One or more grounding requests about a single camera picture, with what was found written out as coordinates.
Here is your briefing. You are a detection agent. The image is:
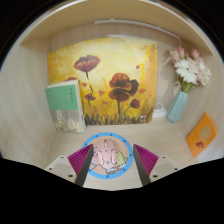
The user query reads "light wooden shelf board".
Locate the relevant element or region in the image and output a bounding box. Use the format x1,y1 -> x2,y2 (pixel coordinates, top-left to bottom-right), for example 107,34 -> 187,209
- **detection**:
19,0 -> 214,56

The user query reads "white power adapter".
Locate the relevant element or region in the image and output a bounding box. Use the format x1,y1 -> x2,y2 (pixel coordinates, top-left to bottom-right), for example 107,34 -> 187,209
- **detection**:
152,102 -> 168,119

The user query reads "pink computer mouse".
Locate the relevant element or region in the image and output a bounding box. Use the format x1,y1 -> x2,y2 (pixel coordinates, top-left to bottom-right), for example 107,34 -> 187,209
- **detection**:
90,138 -> 118,168

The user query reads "teal faceted vase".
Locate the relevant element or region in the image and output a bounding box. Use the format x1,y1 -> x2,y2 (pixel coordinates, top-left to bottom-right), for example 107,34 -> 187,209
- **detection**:
166,89 -> 189,124

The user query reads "white light bar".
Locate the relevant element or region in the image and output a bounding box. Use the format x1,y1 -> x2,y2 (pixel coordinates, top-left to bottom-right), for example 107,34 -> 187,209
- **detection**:
94,19 -> 183,48

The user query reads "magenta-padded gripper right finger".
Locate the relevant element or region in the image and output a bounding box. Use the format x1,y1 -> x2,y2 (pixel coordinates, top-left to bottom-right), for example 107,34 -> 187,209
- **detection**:
132,143 -> 180,187

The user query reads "orange cover book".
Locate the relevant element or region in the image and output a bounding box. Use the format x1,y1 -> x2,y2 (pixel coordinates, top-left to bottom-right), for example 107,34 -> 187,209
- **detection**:
185,111 -> 219,159

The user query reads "pink and white flower bouquet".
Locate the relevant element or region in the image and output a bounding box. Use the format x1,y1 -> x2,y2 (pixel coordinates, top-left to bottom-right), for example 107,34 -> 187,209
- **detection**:
166,45 -> 212,94

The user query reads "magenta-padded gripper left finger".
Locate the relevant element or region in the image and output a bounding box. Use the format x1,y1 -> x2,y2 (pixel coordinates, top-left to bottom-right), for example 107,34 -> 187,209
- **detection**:
44,143 -> 95,187

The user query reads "green cover book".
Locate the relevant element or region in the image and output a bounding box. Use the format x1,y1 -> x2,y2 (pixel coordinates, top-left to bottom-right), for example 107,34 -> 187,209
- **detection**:
44,78 -> 87,134

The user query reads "yellow poppy flower painting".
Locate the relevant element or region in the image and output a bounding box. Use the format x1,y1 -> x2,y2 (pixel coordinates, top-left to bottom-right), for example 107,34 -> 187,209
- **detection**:
47,36 -> 158,126

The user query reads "round blue-rimmed cartoon mouse pad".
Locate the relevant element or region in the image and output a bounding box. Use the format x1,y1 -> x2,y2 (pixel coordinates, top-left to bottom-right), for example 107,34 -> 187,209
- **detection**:
81,132 -> 134,180

